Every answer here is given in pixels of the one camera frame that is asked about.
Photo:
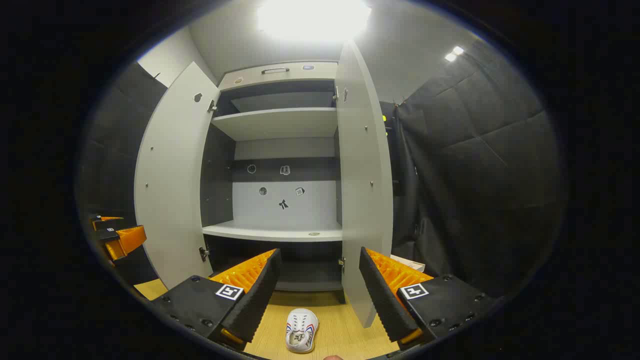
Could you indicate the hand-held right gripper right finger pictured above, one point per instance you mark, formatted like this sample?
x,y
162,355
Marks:
x,y
382,300

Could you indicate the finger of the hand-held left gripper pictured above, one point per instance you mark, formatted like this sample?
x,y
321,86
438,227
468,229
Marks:
x,y
107,222
127,240

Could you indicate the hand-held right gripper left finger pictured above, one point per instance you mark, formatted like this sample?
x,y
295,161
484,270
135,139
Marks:
x,y
260,295

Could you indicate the white shoe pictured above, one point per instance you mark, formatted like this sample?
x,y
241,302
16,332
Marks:
x,y
301,330

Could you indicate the grey cabinet door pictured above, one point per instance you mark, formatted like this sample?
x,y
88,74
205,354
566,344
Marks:
x,y
170,175
362,200

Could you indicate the grey shoe cabinet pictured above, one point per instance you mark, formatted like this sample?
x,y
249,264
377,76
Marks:
x,y
280,125

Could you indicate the grey cabinet drawer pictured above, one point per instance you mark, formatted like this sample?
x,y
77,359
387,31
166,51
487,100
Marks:
x,y
250,77

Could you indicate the white cardboard box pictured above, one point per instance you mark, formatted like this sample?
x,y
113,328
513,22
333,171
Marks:
x,y
407,262

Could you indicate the black backdrop cloth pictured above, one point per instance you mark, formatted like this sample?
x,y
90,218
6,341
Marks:
x,y
490,175
120,150

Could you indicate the small ceiling light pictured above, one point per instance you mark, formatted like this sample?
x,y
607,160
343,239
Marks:
x,y
454,53

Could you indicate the large ceiling light panel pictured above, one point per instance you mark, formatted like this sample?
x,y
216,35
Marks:
x,y
312,17

